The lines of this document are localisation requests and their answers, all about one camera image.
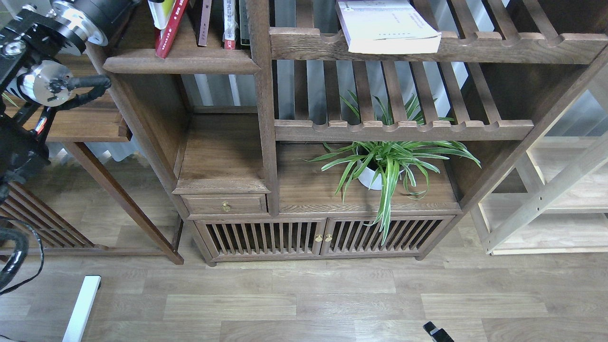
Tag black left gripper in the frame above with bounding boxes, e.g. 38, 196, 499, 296
51, 0, 141, 46

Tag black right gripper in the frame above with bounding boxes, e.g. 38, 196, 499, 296
423, 321, 454, 342

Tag yellow-green cover book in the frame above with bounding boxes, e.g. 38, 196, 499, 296
147, 0, 175, 30

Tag red paperback book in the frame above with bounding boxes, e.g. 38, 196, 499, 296
155, 0, 189, 58

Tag white lavender paperback book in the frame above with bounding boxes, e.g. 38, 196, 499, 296
336, 0, 442, 55

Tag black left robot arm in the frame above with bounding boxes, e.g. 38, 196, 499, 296
0, 0, 139, 201

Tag white red upright book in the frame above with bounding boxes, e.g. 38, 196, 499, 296
222, 0, 238, 50

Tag dark upright book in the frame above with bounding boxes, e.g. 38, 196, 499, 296
238, 0, 250, 49

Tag white plant pot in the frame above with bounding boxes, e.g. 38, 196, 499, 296
357, 161, 383, 190

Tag green spider plant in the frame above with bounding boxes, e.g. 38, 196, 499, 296
306, 89, 482, 246

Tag dark slatted wooden rack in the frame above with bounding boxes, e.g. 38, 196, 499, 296
1, 161, 183, 261

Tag dark wooden bookshelf cabinet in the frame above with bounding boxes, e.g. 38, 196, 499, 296
89, 0, 607, 266

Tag brass drawer knob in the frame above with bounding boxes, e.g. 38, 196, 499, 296
221, 201, 232, 212

